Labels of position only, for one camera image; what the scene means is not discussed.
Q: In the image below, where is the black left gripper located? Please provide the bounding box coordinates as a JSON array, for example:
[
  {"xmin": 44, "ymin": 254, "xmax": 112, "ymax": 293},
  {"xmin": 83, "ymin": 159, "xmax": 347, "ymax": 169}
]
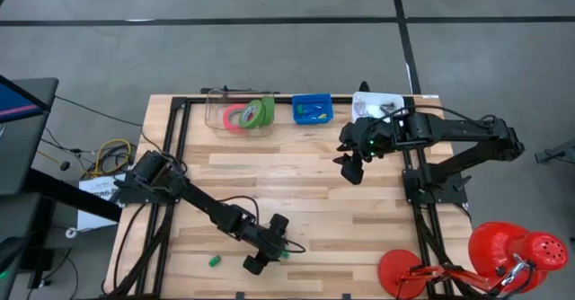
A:
[{"xmin": 240, "ymin": 218, "xmax": 291, "ymax": 276}]

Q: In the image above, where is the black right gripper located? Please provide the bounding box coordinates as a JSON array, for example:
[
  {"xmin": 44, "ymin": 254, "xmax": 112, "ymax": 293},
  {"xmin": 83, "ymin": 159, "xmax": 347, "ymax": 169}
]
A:
[{"xmin": 332, "ymin": 115, "xmax": 405, "ymax": 186}]

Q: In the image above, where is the green bowl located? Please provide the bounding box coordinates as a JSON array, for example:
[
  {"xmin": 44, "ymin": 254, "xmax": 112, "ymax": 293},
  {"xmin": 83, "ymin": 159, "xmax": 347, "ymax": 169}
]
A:
[{"xmin": 260, "ymin": 95, "xmax": 277, "ymax": 128}]

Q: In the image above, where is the wide green tape roll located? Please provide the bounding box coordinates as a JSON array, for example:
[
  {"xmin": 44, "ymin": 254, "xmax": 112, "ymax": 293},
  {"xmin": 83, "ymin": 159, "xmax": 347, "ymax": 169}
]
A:
[{"xmin": 238, "ymin": 98, "xmax": 267, "ymax": 130}]

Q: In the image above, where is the pink tape roll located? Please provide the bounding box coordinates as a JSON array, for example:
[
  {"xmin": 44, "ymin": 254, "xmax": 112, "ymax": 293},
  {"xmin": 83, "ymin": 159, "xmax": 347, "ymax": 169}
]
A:
[{"xmin": 222, "ymin": 102, "xmax": 248, "ymax": 134}]

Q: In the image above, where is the blue plastic basket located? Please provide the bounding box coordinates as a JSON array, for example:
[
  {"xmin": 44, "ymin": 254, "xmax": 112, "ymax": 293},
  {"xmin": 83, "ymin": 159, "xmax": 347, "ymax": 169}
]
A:
[{"xmin": 291, "ymin": 93, "xmax": 335, "ymax": 126}]

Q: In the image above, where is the white plastic bin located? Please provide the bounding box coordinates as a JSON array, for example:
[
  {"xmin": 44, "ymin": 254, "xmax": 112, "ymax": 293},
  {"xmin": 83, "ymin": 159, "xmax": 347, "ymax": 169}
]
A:
[{"xmin": 350, "ymin": 91, "xmax": 406, "ymax": 126}]

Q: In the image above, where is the clear plastic bin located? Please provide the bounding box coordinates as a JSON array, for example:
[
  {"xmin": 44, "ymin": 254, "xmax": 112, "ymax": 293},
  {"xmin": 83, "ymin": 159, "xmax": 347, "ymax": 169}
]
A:
[{"xmin": 204, "ymin": 87, "xmax": 277, "ymax": 138}]

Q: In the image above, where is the red desk lamp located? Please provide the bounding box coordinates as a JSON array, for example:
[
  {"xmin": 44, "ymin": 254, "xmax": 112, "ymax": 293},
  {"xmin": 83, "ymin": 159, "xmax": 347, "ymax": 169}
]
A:
[{"xmin": 376, "ymin": 220, "xmax": 571, "ymax": 300}]

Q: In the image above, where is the white paper sheet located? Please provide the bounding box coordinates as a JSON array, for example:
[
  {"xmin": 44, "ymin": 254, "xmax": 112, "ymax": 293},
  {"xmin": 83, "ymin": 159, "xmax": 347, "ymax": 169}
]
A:
[{"xmin": 75, "ymin": 172, "xmax": 128, "ymax": 232}]

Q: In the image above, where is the black side desk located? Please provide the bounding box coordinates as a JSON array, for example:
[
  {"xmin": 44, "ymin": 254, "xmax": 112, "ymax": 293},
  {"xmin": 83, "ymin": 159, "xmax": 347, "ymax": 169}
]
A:
[{"xmin": 0, "ymin": 75, "xmax": 123, "ymax": 292}]

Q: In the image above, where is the computer monitor blue screen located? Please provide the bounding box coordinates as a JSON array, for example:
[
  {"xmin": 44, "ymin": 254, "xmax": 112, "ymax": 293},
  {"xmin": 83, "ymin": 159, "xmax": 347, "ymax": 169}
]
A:
[{"xmin": 0, "ymin": 75, "xmax": 51, "ymax": 124}]

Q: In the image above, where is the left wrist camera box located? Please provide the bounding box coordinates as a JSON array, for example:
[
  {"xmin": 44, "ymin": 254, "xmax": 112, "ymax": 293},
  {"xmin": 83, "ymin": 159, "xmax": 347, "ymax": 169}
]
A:
[{"xmin": 268, "ymin": 213, "xmax": 291, "ymax": 235}]

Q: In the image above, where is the black aluminium table frame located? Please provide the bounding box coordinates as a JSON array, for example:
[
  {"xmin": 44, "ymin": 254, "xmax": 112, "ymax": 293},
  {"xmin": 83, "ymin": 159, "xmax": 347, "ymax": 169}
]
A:
[{"xmin": 105, "ymin": 93, "xmax": 473, "ymax": 300}]

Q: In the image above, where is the floor cable bundle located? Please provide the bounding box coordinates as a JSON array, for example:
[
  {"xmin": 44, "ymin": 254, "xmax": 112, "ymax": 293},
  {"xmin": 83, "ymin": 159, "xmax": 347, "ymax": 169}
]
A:
[{"xmin": 40, "ymin": 128, "xmax": 136, "ymax": 180}]

